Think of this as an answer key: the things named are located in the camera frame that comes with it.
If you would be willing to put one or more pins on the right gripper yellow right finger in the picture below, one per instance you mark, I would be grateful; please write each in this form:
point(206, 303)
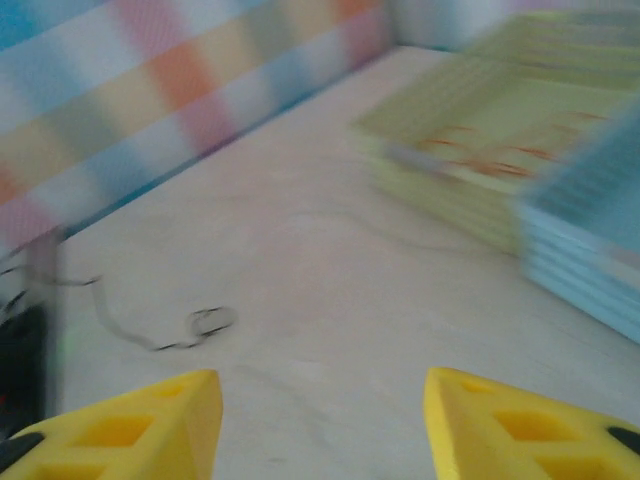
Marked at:
point(525, 440)

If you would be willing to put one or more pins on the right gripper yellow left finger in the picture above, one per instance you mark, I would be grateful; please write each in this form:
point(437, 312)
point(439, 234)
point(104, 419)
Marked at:
point(125, 440)

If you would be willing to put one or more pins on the blue perforated plastic basket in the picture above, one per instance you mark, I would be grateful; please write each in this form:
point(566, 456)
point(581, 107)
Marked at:
point(590, 250)

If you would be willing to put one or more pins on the green perforated plastic basket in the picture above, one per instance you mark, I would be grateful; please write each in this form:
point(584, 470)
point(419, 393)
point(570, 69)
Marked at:
point(475, 100)

